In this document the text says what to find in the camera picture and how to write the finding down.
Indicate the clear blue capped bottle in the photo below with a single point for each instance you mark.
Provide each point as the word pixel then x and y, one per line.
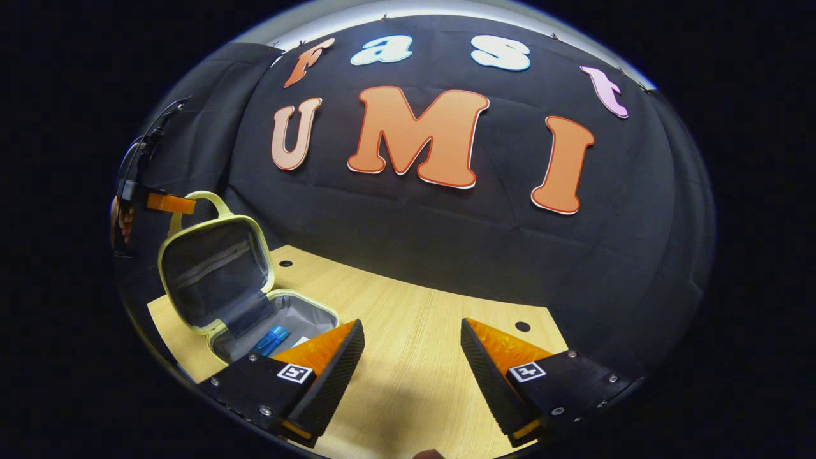
pixel 271 340

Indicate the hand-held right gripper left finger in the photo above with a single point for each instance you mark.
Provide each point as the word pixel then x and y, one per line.
pixel 331 382

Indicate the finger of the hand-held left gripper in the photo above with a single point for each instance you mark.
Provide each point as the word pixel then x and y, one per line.
pixel 172 203

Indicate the pale yellow suitcase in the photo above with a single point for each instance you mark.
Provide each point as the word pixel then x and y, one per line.
pixel 210 274

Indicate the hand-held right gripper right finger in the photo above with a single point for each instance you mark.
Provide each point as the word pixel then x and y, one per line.
pixel 491 382

